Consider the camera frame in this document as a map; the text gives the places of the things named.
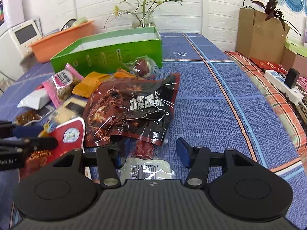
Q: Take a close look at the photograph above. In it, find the brown sauce snack packet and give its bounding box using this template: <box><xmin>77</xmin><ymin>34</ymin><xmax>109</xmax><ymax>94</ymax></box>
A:
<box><xmin>14</xmin><ymin>105</ymin><xmax>55</xmax><ymax>126</ymax></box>

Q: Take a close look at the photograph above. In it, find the red sausage packet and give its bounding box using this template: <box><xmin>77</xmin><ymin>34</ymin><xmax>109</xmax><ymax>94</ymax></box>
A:
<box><xmin>118</xmin><ymin>140</ymin><xmax>175</xmax><ymax>184</ymax></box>

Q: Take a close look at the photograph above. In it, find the red white nuts box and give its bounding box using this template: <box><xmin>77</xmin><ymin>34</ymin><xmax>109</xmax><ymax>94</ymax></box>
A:
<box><xmin>19</xmin><ymin>117</ymin><xmax>85</xmax><ymax>180</ymax></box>

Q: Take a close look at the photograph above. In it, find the white plastic packet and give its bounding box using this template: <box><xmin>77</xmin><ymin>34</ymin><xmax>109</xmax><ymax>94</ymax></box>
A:
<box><xmin>17</xmin><ymin>88</ymin><xmax>50</xmax><ymax>110</ymax></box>

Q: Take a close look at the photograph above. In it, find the blue checkered tablecloth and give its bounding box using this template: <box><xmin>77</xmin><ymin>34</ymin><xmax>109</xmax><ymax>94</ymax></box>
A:
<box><xmin>0</xmin><ymin>32</ymin><xmax>307</xmax><ymax>230</ymax></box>

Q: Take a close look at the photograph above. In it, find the dark red jerky bag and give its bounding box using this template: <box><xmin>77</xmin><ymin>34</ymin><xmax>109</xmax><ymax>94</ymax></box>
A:
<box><xmin>83</xmin><ymin>73</ymin><xmax>180</xmax><ymax>147</ymax></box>

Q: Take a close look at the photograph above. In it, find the cracker packet with barcode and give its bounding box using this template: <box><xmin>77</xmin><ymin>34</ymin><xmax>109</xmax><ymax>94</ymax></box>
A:
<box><xmin>50</xmin><ymin>97</ymin><xmax>87</xmax><ymax>125</ymax></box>

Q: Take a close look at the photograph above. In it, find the pink cookie packet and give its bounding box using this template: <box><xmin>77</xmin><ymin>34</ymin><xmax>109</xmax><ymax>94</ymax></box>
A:
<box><xmin>42</xmin><ymin>64</ymin><xmax>84</xmax><ymax>108</ymax></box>

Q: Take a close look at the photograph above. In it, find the orange yellow snack packet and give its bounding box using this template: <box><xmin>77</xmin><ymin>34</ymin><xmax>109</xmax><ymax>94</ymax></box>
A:
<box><xmin>72</xmin><ymin>69</ymin><xmax>136</xmax><ymax>99</ymax></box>

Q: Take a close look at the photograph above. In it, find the orange plastic basin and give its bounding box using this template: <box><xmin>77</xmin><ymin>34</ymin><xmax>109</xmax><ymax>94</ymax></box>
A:
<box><xmin>29</xmin><ymin>21</ymin><xmax>95</xmax><ymax>63</ymax></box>

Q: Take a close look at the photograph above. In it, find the white machine with screen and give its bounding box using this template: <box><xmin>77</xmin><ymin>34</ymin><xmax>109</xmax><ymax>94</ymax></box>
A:
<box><xmin>1</xmin><ymin>19</ymin><xmax>42</xmax><ymax>81</ymax></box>

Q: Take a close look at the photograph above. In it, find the clear red date packet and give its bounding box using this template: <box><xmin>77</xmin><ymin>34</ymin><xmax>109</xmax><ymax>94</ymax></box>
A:
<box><xmin>122</xmin><ymin>56</ymin><xmax>160</xmax><ymax>78</ymax></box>

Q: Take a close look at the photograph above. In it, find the green cardboard box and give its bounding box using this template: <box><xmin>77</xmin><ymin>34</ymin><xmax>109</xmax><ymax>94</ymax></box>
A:
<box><xmin>50</xmin><ymin>26</ymin><xmax>163</xmax><ymax>76</ymax></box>

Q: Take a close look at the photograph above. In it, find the white power strip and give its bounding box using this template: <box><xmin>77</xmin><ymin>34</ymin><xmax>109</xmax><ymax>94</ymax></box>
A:
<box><xmin>264</xmin><ymin>70</ymin><xmax>303</xmax><ymax>105</ymax></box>

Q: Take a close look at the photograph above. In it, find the red booklet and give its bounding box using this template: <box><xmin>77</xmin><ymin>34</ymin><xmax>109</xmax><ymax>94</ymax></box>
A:
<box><xmin>250</xmin><ymin>58</ymin><xmax>288</xmax><ymax>74</ymax></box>

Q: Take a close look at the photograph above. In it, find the black power adapter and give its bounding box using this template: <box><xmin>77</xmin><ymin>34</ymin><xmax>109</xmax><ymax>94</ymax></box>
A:
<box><xmin>284</xmin><ymin>67</ymin><xmax>300</xmax><ymax>89</ymax></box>

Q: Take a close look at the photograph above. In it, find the white water purifier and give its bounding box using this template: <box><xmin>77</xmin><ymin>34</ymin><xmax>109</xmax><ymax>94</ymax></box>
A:
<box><xmin>0</xmin><ymin>0</ymin><xmax>24</xmax><ymax>36</ymax></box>

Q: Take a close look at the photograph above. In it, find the brown paper bag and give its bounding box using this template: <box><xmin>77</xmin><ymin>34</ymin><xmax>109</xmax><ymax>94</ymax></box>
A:
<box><xmin>235</xmin><ymin>8</ymin><xmax>290</xmax><ymax>64</ymax></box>

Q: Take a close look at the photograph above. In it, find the glass vase with flowers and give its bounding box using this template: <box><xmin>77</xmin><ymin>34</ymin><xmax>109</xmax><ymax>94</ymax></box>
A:
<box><xmin>104</xmin><ymin>0</ymin><xmax>183</xmax><ymax>28</ymax></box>

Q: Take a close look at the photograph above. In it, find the dark purple plant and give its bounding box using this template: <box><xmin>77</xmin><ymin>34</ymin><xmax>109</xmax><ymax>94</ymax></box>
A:
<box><xmin>251</xmin><ymin>0</ymin><xmax>302</xmax><ymax>36</ymax></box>

